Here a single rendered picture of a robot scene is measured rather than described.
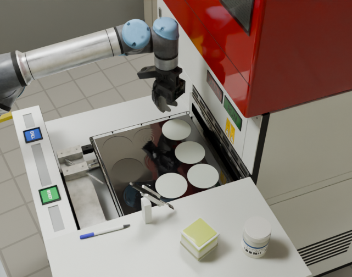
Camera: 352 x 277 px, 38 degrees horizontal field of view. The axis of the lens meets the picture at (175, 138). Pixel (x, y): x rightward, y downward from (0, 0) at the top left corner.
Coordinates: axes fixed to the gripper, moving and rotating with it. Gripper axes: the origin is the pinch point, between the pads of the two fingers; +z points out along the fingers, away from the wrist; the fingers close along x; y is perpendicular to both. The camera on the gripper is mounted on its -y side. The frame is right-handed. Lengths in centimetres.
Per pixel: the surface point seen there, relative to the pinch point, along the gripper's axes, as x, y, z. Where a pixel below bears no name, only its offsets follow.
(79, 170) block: -34.5, -5.1, 5.3
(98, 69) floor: 81, -124, 96
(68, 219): -52, 9, 0
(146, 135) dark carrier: -8.6, 0.5, 6.2
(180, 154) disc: -8.1, 14.7, 6.1
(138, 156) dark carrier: -17.6, 4.7, 6.1
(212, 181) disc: -10.7, 29.9, 6.1
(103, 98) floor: 62, -102, 96
